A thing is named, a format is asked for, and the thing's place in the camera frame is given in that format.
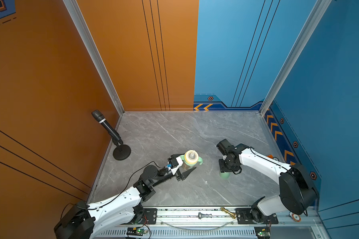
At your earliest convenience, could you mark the silver chess piece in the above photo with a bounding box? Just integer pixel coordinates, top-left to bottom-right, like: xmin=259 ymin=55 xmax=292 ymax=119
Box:
xmin=198 ymin=212 xmax=212 ymax=220

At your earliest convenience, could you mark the green dome bottle cap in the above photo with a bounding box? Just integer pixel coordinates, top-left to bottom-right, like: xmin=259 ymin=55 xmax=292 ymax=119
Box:
xmin=219 ymin=172 xmax=230 ymax=179

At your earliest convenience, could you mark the gold chess piece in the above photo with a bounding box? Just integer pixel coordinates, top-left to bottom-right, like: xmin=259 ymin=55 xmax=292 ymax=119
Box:
xmin=220 ymin=207 xmax=237 ymax=219

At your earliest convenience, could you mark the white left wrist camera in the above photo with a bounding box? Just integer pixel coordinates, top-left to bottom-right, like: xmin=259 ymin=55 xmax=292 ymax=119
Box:
xmin=166 ymin=157 xmax=183 ymax=175

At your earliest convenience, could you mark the right green circuit board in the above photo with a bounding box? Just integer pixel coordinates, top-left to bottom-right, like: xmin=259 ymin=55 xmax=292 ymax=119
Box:
xmin=254 ymin=227 xmax=271 ymax=239

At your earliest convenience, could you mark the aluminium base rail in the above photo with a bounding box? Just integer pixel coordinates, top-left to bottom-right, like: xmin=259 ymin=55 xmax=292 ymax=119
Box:
xmin=94 ymin=206 xmax=330 ymax=239

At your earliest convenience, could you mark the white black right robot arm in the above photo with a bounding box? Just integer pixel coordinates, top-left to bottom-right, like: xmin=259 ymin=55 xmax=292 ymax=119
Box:
xmin=216 ymin=139 xmax=319 ymax=224

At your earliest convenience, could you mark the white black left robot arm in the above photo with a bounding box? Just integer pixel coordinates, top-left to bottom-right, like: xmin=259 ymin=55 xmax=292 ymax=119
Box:
xmin=54 ymin=154 xmax=196 ymax=239

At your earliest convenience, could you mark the yellow bottle nipple collar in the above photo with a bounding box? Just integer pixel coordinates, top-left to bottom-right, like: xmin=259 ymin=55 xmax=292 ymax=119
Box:
xmin=184 ymin=150 xmax=199 ymax=166

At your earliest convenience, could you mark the green circuit board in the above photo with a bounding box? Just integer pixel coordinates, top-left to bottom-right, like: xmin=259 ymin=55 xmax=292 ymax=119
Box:
xmin=254 ymin=227 xmax=271 ymax=239
xmin=126 ymin=227 xmax=147 ymax=238

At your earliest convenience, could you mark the clear printed baby bottle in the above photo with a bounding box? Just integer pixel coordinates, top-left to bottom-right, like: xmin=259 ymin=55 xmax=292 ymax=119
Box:
xmin=181 ymin=162 xmax=196 ymax=174

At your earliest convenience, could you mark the black microphone on stand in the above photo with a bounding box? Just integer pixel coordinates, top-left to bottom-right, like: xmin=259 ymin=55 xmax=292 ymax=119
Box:
xmin=91 ymin=110 xmax=131 ymax=161

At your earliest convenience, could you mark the left green circuit board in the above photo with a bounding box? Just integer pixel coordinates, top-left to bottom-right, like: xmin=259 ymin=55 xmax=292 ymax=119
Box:
xmin=126 ymin=227 xmax=147 ymax=238

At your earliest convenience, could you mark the clear tube on rail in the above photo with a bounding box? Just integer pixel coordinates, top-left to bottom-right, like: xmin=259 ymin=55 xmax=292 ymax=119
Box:
xmin=161 ymin=221 xmax=234 ymax=231

